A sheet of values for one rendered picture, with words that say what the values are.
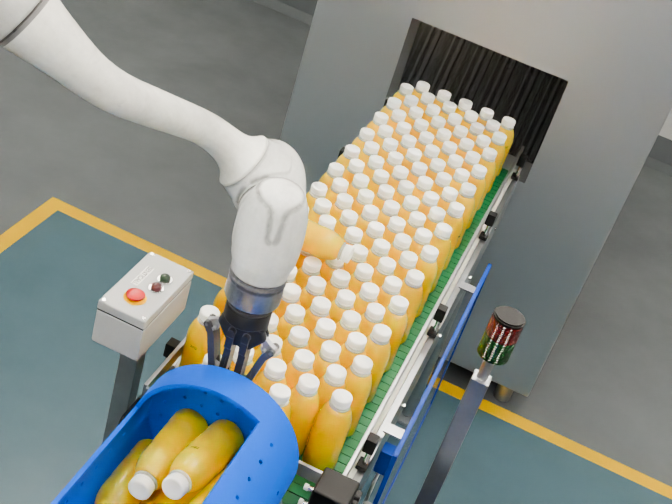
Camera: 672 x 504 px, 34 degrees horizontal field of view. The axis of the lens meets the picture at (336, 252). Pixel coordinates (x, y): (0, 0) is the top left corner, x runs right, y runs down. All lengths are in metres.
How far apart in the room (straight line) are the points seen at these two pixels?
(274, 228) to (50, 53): 0.39
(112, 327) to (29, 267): 1.84
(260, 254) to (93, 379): 1.97
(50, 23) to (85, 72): 0.08
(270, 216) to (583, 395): 2.70
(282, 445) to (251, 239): 0.36
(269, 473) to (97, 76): 0.66
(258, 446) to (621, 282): 3.34
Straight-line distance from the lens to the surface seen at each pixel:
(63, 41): 1.50
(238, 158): 1.71
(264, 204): 1.58
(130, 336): 2.08
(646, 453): 4.06
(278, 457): 1.76
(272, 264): 1.62
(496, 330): 2.08
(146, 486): 1.75
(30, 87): 4.97
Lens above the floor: 2.41
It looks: 34 degrees down
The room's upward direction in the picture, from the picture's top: 18 degrees clockwise
